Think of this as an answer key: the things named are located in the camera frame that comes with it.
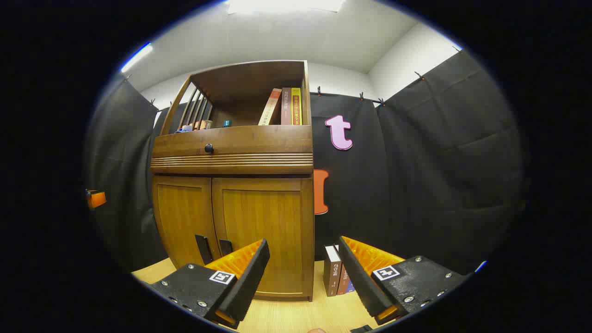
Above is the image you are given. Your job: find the wooden double-door shoe cabinet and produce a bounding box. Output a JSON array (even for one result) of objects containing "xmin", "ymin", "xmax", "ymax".
[{"xmin": 149, "ymin": 60, "xmax": 316, "ymax": 302}]

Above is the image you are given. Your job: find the large ceiling light panel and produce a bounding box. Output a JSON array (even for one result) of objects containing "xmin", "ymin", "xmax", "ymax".
[{"xmin": 225, "ymin": 0, "xmax": 346, "ymax": 14}]

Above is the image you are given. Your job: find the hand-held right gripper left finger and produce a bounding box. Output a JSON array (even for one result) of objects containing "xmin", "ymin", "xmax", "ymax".
[{"xmin": 149, "ymin": 238, "xmax": 271, "ymax": 330}]

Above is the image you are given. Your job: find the brown book with white top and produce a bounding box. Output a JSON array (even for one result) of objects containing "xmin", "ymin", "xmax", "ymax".
[{"xmin": 323, "ymin": 245, "xmax": 342, "ymax": 297}]

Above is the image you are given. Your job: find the beige book with red spine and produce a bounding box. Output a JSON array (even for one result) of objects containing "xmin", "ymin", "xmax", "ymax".
[{"xmin": 258, "ymin": 88, "xmax": 283, "ymax": 126}]

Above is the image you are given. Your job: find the wooden cabinet door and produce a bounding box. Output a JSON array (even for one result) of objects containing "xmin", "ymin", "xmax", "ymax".
[
  {"xmin": 153, "ymin": 176, "xmax": 222, "ymax": 270},
  {"xmin": 212, "ymin": 177, "xmax": 315, "ymax": 300}
]

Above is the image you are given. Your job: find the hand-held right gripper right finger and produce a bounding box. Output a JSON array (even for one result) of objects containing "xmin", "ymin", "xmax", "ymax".
[{"xmin": 336, "ymin": 236, "xmax": 472, "ymax": 326}]

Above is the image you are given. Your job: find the wooden drawer with black knob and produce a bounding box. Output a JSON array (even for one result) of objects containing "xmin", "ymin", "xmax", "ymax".
[{"xmin": 152, "ymin": 125, "xmax": 314, "ymax": 158}]

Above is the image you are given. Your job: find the dark brown book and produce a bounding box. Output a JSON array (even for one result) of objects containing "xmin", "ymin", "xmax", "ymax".
[{"xmin": 281, "ymin": 87, "xmax": 293, "ymax": 125}]

